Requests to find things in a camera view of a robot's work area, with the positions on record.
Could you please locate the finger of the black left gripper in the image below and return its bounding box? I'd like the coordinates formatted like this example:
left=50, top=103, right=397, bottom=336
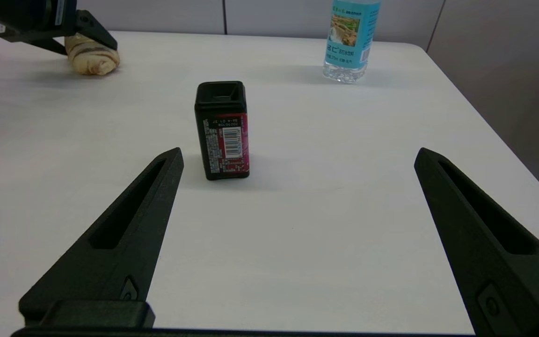
left=75, top=10, right=118, bottom=51
left=5, top=37, right=69, bottom=56

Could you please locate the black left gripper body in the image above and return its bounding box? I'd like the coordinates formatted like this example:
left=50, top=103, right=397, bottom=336
left=0, top=0, right=78, bottom=43

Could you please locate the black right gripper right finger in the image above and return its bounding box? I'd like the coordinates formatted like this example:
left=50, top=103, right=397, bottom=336
left=414, top=147, right=539, bottom=337

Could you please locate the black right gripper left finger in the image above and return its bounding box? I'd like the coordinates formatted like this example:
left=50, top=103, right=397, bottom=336
left=18, top=147, right=185, bottom=329

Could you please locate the long striped bread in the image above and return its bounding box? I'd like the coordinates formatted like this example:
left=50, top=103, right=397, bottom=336
left=64, top=33, right=121, bottom=76

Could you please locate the small black box, red label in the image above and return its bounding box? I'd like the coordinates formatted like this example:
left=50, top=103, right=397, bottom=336
left=194, top=81, right=250, bottom=181

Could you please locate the clear bottle with blue label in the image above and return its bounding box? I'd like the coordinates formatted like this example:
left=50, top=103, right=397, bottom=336
left=322, top=0, right=382, bottom=84

